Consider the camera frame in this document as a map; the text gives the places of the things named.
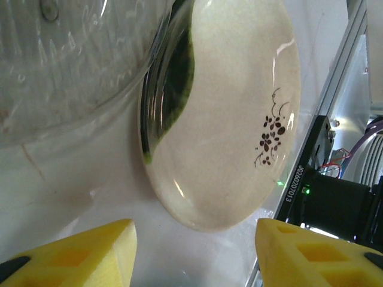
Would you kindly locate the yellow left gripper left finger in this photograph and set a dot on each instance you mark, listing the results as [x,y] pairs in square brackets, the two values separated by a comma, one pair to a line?
[74,257]

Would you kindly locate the long aluminium frame rail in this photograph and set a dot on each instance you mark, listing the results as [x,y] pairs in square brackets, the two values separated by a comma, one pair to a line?
[354,24]

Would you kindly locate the grey metal panel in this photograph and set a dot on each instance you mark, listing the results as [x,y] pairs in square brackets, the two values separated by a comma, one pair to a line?
[350,89]

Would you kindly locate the cream plate with brown flowers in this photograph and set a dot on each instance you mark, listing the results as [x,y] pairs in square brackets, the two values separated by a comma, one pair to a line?
[227,119]

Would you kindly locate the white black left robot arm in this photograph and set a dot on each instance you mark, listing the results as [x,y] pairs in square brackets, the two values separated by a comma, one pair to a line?
[335,194]

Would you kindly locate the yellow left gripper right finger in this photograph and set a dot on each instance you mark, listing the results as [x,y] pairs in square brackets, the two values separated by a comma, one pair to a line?
[314,260]

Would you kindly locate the clear plastic plate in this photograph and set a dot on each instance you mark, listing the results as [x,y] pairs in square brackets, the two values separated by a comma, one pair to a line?
[74,59]

